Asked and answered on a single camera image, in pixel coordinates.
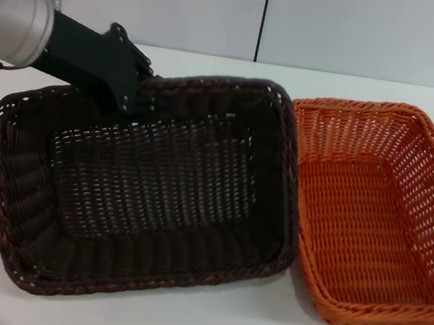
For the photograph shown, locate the dark brown woven basket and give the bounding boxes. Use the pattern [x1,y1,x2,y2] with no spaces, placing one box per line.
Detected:
[0,42,320,325]

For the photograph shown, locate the orange woven basket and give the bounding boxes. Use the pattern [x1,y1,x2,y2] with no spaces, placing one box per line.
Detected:
[261,86,434,325]

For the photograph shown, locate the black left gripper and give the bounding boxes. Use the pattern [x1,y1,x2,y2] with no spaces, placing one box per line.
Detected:
[30,7,168,121]

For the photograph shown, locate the black vertical wall strip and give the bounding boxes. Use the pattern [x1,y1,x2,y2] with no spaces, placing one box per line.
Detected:
[253,0,271,63]

